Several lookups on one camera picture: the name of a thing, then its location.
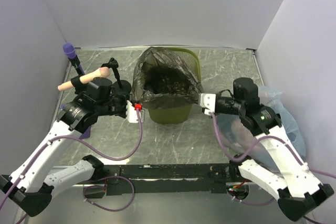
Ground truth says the translucent bag with clothes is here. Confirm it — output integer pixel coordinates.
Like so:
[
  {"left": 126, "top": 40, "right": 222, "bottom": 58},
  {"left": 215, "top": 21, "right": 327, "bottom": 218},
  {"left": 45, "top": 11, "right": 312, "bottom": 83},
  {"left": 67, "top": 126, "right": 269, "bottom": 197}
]
[{"left": 216, "top": 86, "right": 306, "bottom": 171}]

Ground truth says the grey translucent trash bag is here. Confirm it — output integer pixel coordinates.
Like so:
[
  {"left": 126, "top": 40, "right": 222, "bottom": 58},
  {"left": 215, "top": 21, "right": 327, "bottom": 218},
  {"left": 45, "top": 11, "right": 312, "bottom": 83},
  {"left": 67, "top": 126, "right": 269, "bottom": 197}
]
[{"left": 131, "top": 47, "right": 203, "bottom": 110}]

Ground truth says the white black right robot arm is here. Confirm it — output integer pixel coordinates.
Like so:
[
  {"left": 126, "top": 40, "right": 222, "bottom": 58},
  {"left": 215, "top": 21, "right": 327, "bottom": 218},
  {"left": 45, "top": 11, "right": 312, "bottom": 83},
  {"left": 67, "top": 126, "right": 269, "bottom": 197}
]
[{"left": 200, "top": 77, "right": 334, "bottom": 221}]

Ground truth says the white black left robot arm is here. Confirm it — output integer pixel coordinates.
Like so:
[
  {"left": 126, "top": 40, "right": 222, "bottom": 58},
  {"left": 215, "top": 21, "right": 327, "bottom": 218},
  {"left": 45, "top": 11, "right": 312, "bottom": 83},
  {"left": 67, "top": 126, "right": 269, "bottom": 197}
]
[{"left": 1, "top": 78, "right": 132, "bottom": 217}]

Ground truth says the olive green mesh trash bin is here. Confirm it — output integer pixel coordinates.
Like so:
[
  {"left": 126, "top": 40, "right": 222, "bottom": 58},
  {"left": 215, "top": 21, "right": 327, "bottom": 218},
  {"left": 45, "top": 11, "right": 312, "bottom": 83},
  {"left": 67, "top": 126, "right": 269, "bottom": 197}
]
[{"left": 148, "top": 47, "right": 201, "bottom": 124}]

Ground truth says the purple box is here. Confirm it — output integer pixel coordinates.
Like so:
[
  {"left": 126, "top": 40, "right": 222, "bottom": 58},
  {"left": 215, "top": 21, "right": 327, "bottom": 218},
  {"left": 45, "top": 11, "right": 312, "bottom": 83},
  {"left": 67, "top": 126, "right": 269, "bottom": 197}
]
[{"left": 80, "top": 126, "right": 91, "bottom": 140}]

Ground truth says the purple microphone on stand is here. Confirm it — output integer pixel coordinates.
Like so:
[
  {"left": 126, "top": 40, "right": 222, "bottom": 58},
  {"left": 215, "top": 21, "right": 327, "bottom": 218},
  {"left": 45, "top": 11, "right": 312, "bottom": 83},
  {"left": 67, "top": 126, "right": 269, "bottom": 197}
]
[{"left": 62, "top": 42, "right": 85, "bottom": 75}]

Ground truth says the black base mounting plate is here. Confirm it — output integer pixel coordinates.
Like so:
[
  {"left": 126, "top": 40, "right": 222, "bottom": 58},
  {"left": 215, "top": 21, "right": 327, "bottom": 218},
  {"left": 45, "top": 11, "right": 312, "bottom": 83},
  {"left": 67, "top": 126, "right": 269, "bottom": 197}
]
[{"left": 79, "top": 163, "right": 250, "bottom": 196}]

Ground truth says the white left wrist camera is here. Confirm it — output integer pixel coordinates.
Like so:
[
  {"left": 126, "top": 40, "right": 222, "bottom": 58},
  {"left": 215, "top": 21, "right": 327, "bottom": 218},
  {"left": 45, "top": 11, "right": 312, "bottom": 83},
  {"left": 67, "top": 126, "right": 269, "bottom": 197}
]
[{"left": 126, "top": 100, "right": 145, "bottom": 123}]

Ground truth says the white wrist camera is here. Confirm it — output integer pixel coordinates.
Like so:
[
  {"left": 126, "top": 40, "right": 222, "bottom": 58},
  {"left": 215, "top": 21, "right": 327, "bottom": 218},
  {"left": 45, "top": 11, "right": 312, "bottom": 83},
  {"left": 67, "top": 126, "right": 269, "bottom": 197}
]
[
  {"left": 126, "top": 100, "right": 145, "bottom": 123},
  {"left": 198, "top": 93, "right": 216, "bottom": 115}
]

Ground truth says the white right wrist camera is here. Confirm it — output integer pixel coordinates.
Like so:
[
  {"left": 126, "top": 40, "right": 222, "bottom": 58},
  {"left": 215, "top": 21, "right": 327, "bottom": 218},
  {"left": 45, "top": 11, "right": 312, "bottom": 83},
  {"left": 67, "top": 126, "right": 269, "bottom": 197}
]
[{"left": 198, "top": 93, "right": 216, "bottom": 115}]

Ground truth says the aluminium rail frame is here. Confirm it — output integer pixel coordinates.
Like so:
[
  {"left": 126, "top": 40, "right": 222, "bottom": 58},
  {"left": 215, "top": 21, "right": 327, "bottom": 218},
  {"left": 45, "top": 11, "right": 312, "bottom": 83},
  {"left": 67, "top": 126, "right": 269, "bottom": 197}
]
[{"left": 13, "top": 166, "right": 316, "bottom": 224}]

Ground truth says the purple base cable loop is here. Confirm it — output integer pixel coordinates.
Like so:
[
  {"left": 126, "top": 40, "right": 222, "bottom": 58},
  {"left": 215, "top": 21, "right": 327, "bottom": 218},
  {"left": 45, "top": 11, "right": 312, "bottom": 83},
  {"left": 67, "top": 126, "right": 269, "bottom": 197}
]
[{"left": 82, "top": 176, "right": 135, "bottom": 211}]

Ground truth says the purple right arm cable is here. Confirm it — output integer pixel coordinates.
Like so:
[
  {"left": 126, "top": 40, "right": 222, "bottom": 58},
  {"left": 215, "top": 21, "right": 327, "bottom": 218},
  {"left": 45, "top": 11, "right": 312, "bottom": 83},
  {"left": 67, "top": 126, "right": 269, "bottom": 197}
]
[{"left": 212, "top": 112, "right": 336, "bottom": 224}]

